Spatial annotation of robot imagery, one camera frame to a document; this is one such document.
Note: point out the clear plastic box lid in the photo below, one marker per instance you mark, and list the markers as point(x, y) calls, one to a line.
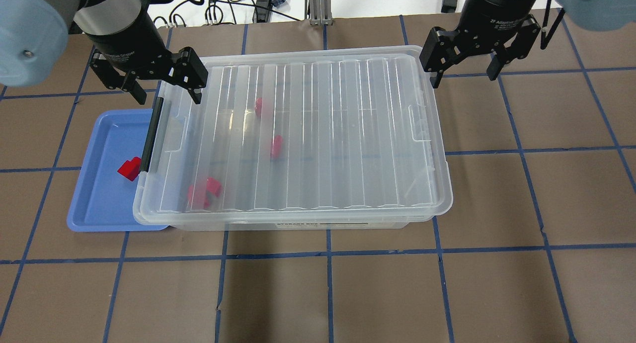
point(298, 134)

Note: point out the aluminium frame post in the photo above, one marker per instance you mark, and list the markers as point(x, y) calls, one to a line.
point(319, 12)

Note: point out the blue plastic tray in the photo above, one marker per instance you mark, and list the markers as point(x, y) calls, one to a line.
point(103, 198)

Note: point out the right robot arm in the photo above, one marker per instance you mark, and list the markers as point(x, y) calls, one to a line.
point(593, 15)

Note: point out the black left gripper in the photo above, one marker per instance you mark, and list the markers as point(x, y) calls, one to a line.
point(130, 45)

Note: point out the red block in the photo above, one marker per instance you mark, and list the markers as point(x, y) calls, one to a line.
point(260, 105)
point(201, 194)
point(276, 147)
point(130, 169)

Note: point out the black box handle latch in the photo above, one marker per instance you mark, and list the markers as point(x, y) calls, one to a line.
point(151, 134)

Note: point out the red block in box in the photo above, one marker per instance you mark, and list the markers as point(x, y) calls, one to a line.
point(260, 105)
point(276, 147)
point(201, 194)

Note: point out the clear plastic storage box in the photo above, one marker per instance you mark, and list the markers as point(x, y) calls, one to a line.
point(293, 223)

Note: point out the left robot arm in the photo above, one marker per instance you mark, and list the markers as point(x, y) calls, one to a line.
point(35, 33)

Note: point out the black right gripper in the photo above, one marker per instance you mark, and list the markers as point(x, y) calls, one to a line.
point(497, 14)

